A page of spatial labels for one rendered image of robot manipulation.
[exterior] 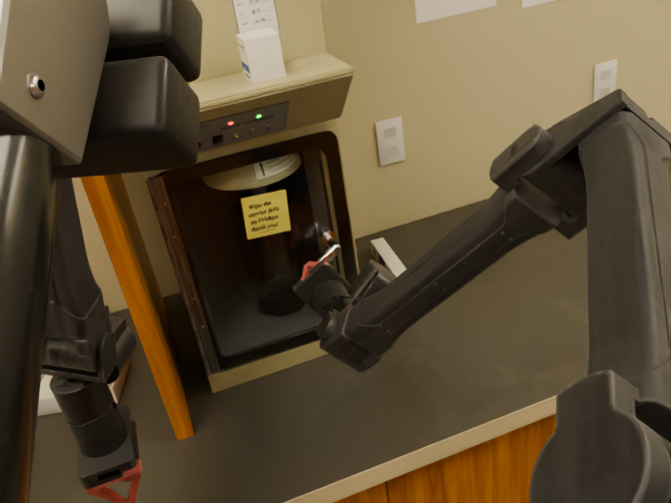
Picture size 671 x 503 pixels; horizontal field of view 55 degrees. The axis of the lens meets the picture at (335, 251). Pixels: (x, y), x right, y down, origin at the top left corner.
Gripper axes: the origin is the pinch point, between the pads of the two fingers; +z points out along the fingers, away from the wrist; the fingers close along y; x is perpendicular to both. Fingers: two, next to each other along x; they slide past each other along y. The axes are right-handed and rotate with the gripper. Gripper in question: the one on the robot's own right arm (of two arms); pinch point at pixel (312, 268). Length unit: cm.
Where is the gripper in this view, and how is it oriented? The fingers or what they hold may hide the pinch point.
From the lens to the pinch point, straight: 111.3
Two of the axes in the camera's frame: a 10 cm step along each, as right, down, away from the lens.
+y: -6.1, -5.8, -5.4
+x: -7.3, 6.8, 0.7
